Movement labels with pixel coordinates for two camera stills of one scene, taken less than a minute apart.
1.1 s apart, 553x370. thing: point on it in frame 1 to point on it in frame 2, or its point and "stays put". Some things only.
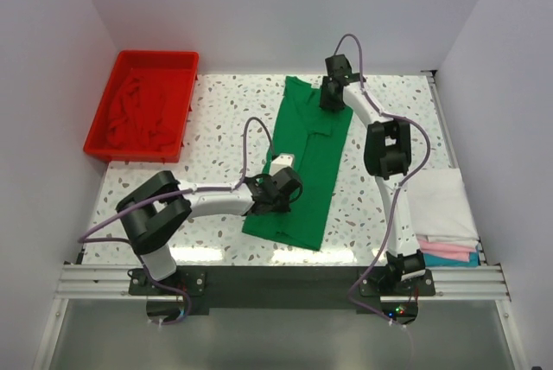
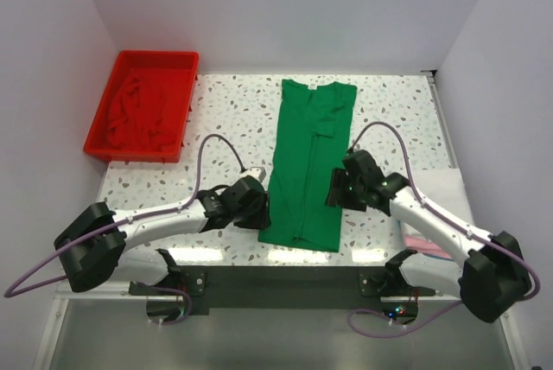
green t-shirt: x=316 y=143 stays put
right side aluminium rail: x=448 y=137 stays put
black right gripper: x=331 y=100 to x=340 y=188
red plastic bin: x=144 y=111 stays put
